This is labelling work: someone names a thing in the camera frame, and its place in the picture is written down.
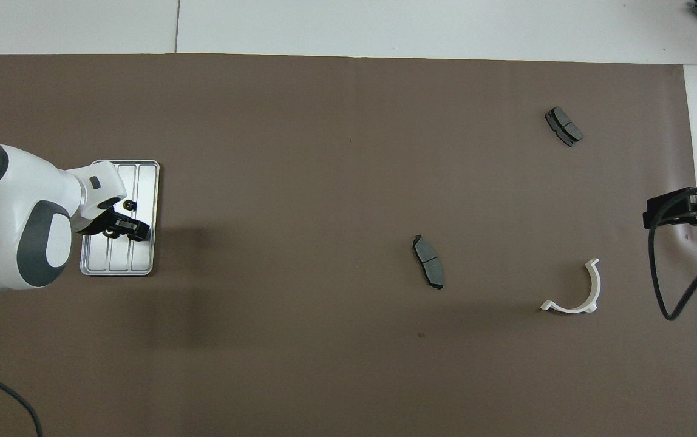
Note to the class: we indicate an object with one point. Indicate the brown table mat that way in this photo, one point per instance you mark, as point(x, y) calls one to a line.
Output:
point(324, 364)

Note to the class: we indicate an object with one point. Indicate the small black bearing gear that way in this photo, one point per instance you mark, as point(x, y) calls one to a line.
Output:
point(127, 206)

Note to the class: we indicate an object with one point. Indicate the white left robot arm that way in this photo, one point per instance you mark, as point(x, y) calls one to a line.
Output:
point(8, 206)

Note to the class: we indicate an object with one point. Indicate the dark grey brake pad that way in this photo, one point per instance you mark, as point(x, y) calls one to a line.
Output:
point(428, 261)
point(564, 126)

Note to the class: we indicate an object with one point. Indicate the white curved plastic bracket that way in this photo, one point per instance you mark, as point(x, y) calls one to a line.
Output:
point(595, 285)

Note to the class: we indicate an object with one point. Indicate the silver metal tray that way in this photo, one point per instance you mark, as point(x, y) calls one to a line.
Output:
point(142, 188)

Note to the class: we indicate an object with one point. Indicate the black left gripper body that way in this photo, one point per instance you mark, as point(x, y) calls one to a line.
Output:
point(98, 223)

